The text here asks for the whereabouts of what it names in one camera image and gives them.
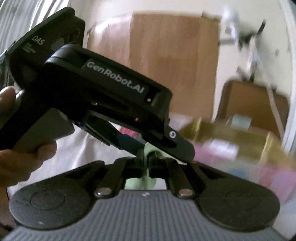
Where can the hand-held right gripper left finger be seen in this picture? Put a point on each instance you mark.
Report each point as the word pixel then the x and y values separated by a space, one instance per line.
pixel 138 166

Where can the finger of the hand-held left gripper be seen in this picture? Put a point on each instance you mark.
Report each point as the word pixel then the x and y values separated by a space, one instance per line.
pixel 180 148
pixel 129 142

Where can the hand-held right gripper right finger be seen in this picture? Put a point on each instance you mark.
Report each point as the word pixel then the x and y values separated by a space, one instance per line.
pixel 153 169

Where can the light green soft cloth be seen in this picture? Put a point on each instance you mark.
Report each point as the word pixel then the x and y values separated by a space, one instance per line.
pixel 141 184

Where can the pink macaron print tin box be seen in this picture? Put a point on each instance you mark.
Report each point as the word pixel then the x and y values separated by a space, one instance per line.
pixel 231 139

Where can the person's left hand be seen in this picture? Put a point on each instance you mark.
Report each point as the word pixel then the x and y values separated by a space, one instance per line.
pixel 16 166

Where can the floral clear table cover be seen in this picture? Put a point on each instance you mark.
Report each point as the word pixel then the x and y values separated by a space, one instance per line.
pixel 92 150

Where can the green cup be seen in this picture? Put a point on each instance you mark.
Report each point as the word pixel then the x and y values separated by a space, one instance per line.
pixel 241 121

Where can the wood pattern vinyl sheet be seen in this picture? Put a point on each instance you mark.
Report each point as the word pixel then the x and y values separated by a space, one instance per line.
pixel 161 58

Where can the brown woven chair back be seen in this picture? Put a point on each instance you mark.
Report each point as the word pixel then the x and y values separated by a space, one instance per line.
pixel 252 99

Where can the grey striped cloth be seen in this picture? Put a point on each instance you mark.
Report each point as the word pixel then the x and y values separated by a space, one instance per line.
pixel 27 18

